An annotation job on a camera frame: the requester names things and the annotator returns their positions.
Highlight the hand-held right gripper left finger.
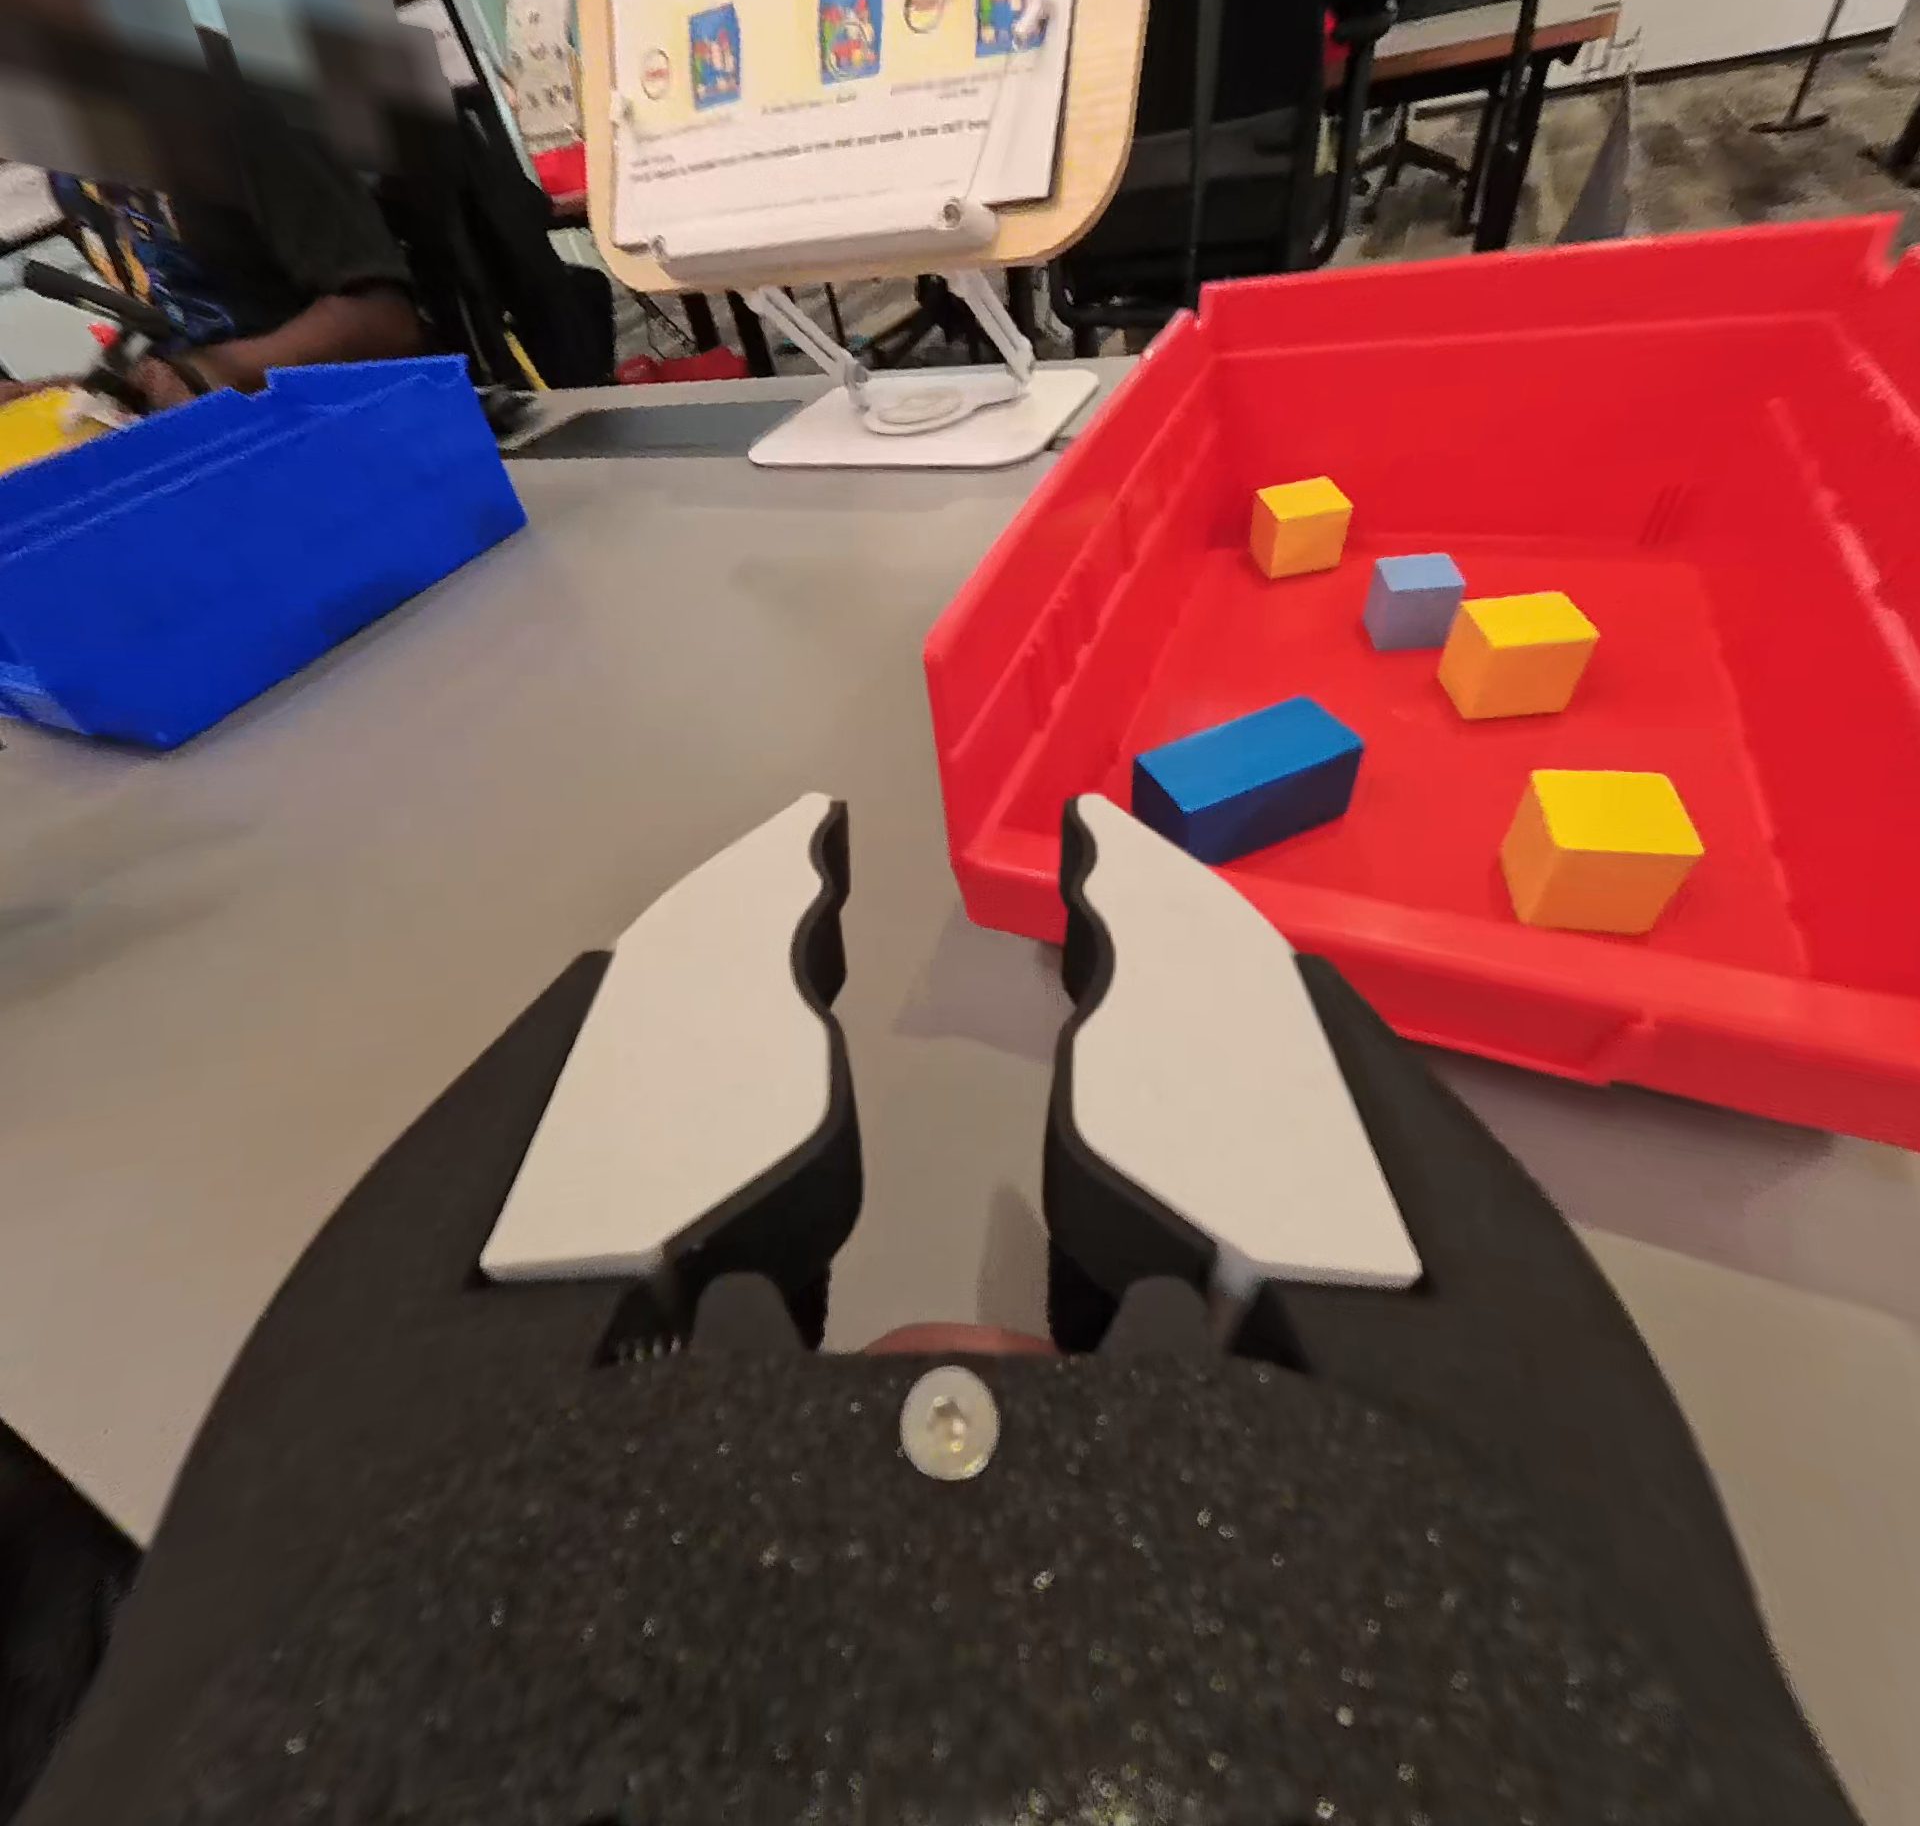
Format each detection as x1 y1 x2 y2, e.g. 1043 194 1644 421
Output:
480 794 867 1287

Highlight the red plastic bin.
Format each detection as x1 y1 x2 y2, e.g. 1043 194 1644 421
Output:
921 217 1920 1153

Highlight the yellow wooden cube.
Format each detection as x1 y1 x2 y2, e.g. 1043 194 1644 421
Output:
1499 767 1707 941

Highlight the clipboard with instruction sheet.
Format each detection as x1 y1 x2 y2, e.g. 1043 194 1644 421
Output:
570 0 1160 291

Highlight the yellow plastic bin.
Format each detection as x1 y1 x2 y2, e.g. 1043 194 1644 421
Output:
0 388 93 478

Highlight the light blue wooden cube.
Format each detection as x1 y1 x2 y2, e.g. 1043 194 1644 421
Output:
1364 553 1471 656

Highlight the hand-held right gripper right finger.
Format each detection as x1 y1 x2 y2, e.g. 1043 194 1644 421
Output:
1047 794 1428 1294

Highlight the blue plastic bin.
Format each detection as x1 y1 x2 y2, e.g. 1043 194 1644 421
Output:
0 358 530 751

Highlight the wooden table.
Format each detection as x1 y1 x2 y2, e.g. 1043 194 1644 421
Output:
1335 0 1628 253

